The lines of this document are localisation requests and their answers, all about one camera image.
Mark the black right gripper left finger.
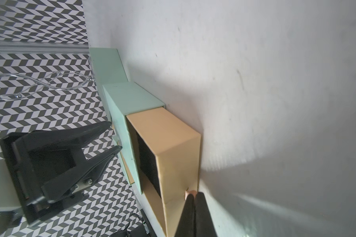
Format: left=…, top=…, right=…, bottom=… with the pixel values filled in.
left=175, top=194, right=195, bottom=237

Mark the mint box back middle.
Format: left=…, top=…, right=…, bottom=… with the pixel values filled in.
left=89, top=47, right=128, bottom=99

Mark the mint drawer-style jewelry box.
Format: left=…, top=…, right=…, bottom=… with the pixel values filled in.
left=103, top=82, right=201, bottom=237

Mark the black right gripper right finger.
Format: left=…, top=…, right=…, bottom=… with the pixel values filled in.
left=195, top=192, right=217, bottom=237

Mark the aluminium left corner post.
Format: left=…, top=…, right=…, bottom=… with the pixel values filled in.
left=0, top=41, right=89, bottom=54

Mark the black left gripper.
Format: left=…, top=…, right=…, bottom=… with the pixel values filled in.
left=0, top=121, right=122, bottom=225

